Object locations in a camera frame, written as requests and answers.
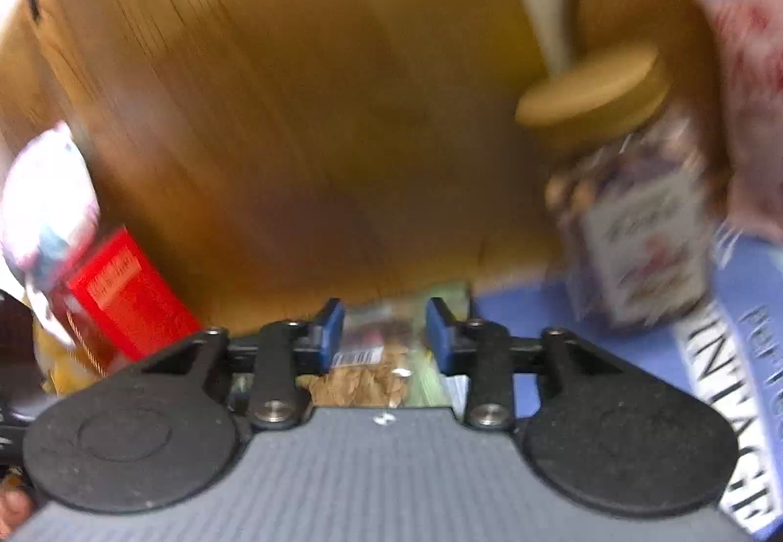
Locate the clear nut packet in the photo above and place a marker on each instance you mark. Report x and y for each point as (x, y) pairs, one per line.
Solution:
(382, 362)

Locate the pink snack bag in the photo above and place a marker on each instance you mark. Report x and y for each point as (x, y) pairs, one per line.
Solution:
(748, 36)

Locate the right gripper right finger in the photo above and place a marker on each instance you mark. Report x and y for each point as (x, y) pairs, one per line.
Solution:
(482, 351)

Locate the round wooden cutting board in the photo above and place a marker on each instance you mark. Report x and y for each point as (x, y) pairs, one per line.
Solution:
(685, 39)

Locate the pink blue plush toy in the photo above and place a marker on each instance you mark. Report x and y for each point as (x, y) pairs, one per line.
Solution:
(49, 218)

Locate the wooden backdrop board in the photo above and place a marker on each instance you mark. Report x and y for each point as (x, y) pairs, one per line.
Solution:
(269, 154)

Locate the nut jar with gold lid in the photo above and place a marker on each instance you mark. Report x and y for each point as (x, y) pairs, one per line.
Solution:
(626, 186)

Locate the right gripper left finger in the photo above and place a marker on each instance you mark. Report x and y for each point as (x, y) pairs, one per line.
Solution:
(286, 350)

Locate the person's hand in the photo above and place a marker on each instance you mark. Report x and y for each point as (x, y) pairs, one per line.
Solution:
(15, 508)

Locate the red gift bag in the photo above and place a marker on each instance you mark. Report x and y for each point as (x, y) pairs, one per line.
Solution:
(117, 306)

